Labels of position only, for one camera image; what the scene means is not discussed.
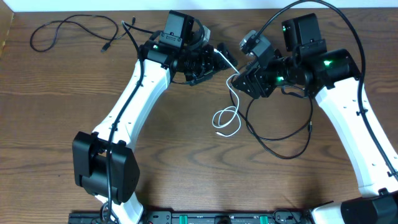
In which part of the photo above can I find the white usb cable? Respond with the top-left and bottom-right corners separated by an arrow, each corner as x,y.
211,48 -> 242,138

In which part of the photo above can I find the black usb cable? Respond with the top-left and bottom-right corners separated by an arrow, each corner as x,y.
29,14 -> 136,53
229,85 -> 313,160

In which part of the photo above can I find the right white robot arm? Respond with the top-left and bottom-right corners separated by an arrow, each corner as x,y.
232,49 -> 397,223

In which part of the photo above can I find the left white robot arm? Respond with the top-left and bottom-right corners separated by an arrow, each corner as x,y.
72,40 -> 237,223

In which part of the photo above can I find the white back board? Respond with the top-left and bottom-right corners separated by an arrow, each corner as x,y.
2,0 -> 398,12

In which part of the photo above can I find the cardboard side panel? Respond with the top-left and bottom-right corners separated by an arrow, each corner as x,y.
0,0 -> 14,54

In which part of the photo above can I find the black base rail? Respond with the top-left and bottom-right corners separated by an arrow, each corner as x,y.
68,210 -> 382,224

